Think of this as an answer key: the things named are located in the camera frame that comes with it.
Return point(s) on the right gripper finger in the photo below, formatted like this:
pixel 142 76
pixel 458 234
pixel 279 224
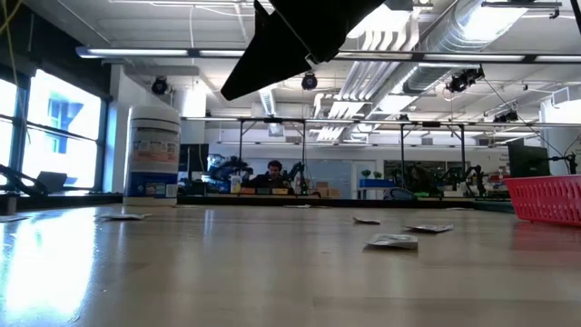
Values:
pixel 268 54

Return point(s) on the white packet red print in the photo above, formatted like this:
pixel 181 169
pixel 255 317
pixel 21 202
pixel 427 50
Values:
pixel 367 221
pixel 456 208

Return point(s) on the white packet dark print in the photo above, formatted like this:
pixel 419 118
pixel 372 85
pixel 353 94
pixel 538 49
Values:
pixel 297 206
pixel 122 216

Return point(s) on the silver packet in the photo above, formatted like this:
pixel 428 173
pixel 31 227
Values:
pixel 392 240
pixel 429 228

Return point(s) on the overhead light bar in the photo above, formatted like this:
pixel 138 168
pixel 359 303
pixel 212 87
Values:
pixel 136 52
pixel 209 119

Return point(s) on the person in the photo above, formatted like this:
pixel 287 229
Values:
pixel 272 175

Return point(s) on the black monitor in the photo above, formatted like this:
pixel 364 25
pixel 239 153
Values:
pixel 194 159
pixel 528 161

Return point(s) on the white wipes canister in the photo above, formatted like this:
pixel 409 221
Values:
pixel 152 154

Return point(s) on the large window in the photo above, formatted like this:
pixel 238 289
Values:
pixel 63 136

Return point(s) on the red plastic mesh basket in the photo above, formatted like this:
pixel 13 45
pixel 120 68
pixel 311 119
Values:
pixel 544 200

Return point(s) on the black slanted bar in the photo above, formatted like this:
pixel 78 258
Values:
pixel 16 178

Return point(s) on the black hanging camera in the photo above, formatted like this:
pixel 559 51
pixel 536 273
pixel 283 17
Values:
pixel 506 117
pixel 464 79
pixel 309 81
pixel 160 85

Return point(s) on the silver ventilation duct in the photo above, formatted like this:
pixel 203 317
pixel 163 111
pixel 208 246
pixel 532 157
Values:
pixel 454 41

